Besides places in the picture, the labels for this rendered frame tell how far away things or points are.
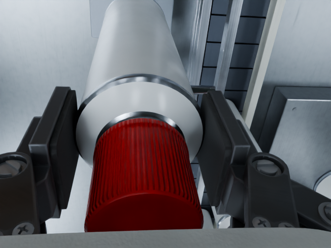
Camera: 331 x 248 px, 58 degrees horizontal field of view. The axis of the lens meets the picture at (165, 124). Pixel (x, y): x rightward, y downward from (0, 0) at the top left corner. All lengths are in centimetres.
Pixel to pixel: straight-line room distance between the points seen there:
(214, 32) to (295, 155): 30
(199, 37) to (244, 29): 7
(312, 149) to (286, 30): 23
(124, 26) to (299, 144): 49
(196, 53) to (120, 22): 29
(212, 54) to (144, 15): 28
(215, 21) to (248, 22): 5
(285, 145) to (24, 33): 48
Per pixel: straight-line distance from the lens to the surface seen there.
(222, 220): 43
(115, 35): 16
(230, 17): 36
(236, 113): 46
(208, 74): 47
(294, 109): 56
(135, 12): 20
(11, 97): 57
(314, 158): 65
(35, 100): 56
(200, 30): 45
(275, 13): 43
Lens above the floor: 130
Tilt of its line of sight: 56 degrees down
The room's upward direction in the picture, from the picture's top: 170 degrees clockwise
